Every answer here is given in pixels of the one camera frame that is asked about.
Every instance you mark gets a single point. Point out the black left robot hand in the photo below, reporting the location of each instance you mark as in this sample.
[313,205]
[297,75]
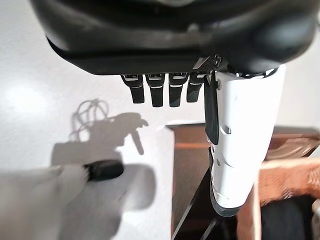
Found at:
[160,32]

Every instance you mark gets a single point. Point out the glossy brown stand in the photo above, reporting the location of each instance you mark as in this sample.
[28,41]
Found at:
[190,162]

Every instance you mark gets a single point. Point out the black cloth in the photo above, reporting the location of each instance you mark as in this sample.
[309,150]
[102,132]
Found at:
[287,220]

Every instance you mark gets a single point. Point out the rectangular wicker laundry basket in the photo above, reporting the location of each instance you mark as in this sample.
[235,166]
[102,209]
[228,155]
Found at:
[287,177]

